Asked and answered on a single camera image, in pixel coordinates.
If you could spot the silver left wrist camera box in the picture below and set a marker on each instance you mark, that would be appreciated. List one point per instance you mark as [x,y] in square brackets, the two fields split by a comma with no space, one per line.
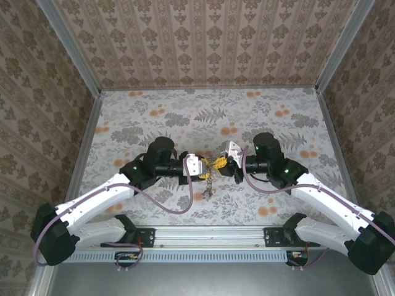
[194,165]

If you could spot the floral table cover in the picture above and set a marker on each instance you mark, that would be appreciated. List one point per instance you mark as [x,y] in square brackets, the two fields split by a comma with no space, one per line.
[216,101]

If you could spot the grey metal panel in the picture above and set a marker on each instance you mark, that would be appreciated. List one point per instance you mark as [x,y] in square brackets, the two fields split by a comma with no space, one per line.
[210,280]

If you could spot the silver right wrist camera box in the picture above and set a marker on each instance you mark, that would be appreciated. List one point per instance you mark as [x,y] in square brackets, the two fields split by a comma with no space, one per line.
[231,151]

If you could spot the wide aluminium mounting rail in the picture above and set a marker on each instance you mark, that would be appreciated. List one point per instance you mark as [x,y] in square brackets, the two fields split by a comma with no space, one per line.
[210,237]

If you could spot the aluminium frame post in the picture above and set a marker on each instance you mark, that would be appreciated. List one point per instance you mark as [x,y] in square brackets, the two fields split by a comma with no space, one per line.
[343,46]
[74,49]

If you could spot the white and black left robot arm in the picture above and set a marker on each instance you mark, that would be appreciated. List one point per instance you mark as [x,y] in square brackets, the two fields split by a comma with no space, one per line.
[102,194]

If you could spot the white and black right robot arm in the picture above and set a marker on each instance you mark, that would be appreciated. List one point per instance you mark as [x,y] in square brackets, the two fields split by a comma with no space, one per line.
[327,200]

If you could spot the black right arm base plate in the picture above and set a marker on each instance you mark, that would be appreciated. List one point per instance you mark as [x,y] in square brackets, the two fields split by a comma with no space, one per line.
[273,237]

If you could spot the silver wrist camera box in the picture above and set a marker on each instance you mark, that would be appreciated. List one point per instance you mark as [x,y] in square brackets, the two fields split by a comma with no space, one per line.
[231,151]
[194,165]

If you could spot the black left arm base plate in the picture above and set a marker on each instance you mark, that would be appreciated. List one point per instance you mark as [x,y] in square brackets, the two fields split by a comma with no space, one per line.
[146,237]

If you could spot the thin aluminium frame bar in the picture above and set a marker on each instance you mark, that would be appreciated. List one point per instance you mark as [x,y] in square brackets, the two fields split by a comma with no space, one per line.
[210,87]

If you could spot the aluminium side rail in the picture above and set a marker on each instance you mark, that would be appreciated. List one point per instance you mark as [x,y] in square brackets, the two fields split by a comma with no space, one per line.
[81,154]
[334,138]

